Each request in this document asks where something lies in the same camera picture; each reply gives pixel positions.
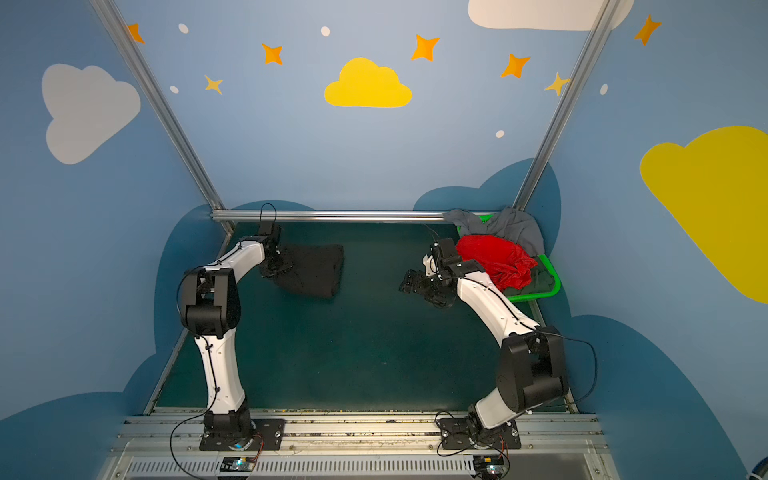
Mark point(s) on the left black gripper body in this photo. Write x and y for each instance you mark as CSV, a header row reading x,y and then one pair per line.
x,y
279,264

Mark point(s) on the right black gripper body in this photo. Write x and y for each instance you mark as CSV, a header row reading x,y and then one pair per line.
x,y
424,284

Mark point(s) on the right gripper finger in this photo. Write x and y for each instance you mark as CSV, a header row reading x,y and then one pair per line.
x,y
411,282
435,297

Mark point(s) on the black t shirt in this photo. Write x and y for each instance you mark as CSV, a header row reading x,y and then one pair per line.
x,y
315,270

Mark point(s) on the red t shirt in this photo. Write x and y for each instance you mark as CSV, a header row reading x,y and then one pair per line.
x,y
506,263

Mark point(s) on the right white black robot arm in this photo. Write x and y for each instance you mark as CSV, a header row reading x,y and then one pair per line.
x,y
532,367

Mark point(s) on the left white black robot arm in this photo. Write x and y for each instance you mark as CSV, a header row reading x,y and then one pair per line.
x,y
209,306

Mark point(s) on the green plastic basket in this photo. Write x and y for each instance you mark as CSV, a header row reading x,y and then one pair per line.
x,y
510,246

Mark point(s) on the grey t shirt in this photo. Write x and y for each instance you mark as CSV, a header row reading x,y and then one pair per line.
x,y
509,224

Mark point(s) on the dark green t shirt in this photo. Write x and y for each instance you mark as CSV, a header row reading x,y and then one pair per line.
x,y
542,281

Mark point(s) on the right controller board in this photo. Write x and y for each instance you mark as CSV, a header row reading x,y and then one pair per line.
x,y
487,467

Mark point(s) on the controller board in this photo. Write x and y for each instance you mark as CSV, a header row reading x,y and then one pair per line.
x,y
244,465
487,467

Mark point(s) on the left controller board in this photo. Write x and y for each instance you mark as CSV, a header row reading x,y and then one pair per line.
x,y
244,465

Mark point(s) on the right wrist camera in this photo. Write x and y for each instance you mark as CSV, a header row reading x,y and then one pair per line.
x,y
429,265

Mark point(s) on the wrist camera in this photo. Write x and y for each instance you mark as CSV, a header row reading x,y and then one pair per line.
x,y
269,231
429,265

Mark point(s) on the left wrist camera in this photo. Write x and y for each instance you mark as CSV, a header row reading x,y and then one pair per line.
x,y
269,231

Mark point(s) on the back aluminium frame rail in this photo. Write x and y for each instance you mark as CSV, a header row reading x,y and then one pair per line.
x,y
327,216

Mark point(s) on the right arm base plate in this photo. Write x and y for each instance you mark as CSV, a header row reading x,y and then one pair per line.
x,y
463,433

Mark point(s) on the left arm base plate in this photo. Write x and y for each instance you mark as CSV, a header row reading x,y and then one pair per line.
x,y
266,434

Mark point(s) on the front aluminium rail bed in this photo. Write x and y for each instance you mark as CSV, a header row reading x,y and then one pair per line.
x,y
359,445

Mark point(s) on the right aluminium frame post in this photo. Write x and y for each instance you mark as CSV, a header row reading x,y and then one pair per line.
x,y
584,65

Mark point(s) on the aluminium frame post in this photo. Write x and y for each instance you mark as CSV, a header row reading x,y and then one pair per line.
x,y
584,65
113,22

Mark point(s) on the left aluminium frame post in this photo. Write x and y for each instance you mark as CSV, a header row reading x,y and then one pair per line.
x,y
113,22

